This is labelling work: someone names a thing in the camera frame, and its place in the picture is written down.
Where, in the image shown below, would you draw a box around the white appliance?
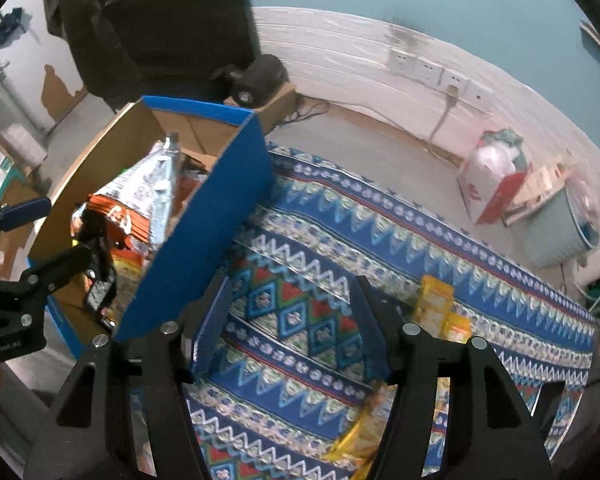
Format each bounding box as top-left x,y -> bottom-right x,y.
571,236 -> 600,287

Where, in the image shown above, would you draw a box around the yellow cracker packet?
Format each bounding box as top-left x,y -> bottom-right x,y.
324,389 -> 397,467
441,311 -> 474,344
411,274 -> 457,332

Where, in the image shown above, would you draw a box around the wooden shelf rack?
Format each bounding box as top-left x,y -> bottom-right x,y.
0,120 -> 47,202

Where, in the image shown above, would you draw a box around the black round device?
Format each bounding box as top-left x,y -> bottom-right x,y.
209,53 -> 289,109

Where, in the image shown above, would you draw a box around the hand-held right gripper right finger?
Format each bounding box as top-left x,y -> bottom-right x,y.
352,275 -> 554,480

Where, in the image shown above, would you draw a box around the dark blue wall ornament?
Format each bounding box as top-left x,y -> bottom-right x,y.
0,6 -> 24,49

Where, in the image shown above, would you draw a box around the red and white bag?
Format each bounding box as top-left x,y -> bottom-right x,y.
456,126 -> 529,227

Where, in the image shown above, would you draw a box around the black hanging cloth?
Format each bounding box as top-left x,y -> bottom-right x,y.
41,0 -> 264,112

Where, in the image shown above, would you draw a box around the silver snack bag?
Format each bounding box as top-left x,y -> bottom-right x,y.
86,131 -> 187,262

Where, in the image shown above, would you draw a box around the wooden tray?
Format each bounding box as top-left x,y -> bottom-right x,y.
501,159 -> 572,227

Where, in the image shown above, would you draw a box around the black snack packet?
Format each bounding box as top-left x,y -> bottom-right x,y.
70,206 -> 119,324

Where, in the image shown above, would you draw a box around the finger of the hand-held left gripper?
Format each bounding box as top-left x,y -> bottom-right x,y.
0,196 -> 52,263
19,241 -> 94,293

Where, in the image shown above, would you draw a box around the small brown cardboard box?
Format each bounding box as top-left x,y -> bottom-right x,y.
224,81 -> 299,134

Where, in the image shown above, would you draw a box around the blue patterned blanket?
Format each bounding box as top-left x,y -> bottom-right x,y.
130,142 -> 599,480

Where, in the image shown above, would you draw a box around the blue cardboard box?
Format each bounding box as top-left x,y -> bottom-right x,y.
26,94 -> 277,361

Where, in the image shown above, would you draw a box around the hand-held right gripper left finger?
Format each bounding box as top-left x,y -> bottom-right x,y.
22,275 -> 234,480

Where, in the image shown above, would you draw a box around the white wall outlet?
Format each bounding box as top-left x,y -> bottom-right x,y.
386,46 -> 419,79
464,79 -> 494,107
414,56 -> 444,87
439,66 -> 472,97

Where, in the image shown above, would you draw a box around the light blue bin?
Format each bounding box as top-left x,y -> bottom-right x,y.
521,191 -> 600,272

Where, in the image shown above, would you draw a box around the black cable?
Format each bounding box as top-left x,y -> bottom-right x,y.
281,99 -> 332,124

